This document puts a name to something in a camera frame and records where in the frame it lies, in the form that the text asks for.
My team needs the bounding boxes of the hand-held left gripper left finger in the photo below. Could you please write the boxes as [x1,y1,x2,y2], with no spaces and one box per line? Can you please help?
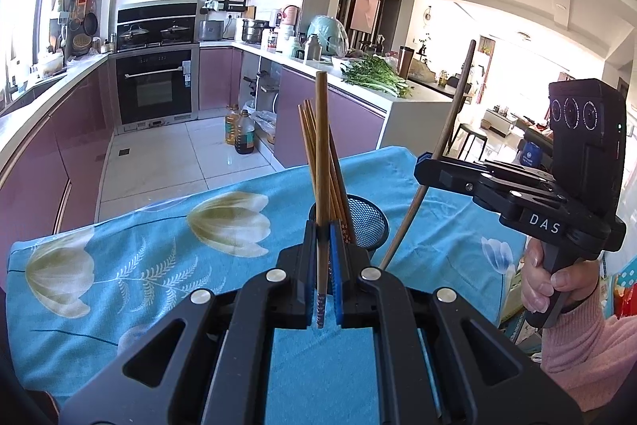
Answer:
[60,220,319,425]

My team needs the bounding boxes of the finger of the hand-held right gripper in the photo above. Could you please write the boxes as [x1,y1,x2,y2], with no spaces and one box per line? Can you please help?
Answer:
[413,157,569,220]
[415,151,558,187]

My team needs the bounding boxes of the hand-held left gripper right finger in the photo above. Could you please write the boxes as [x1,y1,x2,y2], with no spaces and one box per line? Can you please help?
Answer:
[329,220,583,425]

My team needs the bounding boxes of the black mesh utensil holder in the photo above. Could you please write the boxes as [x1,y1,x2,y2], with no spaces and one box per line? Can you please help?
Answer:
[307,194,390,251]

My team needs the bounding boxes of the wooden chopstick red floral end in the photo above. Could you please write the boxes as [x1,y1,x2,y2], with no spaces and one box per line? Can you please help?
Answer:
[379,39,477,270]
[313,71,330,330]

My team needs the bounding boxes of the bunch of wooden chopsticks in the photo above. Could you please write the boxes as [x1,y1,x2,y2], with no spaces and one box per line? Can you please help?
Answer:
[297,98,358,244]

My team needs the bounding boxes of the person's right forearm pink sleeve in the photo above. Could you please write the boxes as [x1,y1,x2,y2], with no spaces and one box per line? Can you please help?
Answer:
[542,276,637,413]

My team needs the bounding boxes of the blue water bucket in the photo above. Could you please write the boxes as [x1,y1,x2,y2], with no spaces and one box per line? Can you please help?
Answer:
[520,141,546,170]

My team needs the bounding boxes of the black bar stool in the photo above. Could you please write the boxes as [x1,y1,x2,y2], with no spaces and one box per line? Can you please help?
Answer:
[448,123,491,163]

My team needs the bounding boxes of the low coffee table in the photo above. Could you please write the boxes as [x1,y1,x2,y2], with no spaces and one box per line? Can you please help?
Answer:
[485,109,519,135]

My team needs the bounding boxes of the purple island cabinet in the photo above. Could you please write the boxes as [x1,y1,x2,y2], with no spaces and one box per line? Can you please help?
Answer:
[275,65,386,169]

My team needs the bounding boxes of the dark tall tumbler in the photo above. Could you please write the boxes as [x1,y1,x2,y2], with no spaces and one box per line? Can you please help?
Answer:
[397,47,415,80]

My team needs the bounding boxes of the green leafy vegetables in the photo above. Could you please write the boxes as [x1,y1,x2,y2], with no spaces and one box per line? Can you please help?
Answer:
[341,57,414,98]

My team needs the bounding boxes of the dark oil bottle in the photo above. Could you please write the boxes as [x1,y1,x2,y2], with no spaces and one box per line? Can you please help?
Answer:
[234,109,256,155]

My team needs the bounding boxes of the blue floral tablecloth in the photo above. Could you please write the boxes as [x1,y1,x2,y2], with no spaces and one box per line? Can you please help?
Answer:
[5,146,528,425]

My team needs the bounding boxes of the mint green kitchen appliance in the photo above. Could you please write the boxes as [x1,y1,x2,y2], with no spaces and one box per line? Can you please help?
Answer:
[306,16,349,56]

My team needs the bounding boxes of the white kitchen countertop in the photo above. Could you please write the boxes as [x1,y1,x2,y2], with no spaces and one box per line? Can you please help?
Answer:
[0,37,466,147]

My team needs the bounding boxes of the narrow purple kitchen cabinet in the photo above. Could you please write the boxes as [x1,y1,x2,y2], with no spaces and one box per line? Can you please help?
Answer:
[199,47,244,111]

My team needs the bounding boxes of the black integrated stove oven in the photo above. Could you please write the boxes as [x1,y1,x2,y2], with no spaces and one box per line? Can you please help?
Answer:
[113,0,201,134]

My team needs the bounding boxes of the steel stock pot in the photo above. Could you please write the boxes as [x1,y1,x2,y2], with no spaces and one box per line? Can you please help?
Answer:
[242,19,270,44]

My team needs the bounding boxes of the long purple kitchen cabinet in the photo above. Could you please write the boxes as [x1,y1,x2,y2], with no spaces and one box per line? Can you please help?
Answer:
[0,57,117,266]

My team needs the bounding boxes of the black pot glass lid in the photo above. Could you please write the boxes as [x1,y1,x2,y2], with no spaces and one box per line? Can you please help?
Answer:
[119,24,150,43]
[159,24,191,41]

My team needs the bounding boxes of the pink wall painting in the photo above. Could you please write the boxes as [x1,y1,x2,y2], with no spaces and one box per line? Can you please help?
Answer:
[351,0,382,35]

